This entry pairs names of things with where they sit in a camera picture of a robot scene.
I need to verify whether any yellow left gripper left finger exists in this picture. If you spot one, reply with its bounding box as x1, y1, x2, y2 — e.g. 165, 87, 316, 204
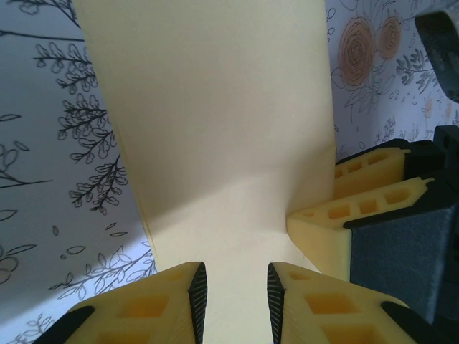
42, 261, 208, 344

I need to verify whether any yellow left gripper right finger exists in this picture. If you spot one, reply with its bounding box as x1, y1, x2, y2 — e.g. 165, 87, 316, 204
267, 262, 444, 344

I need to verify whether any pale yellow paper sheet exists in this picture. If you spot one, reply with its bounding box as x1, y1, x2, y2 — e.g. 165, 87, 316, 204
71, 0, 340, 344

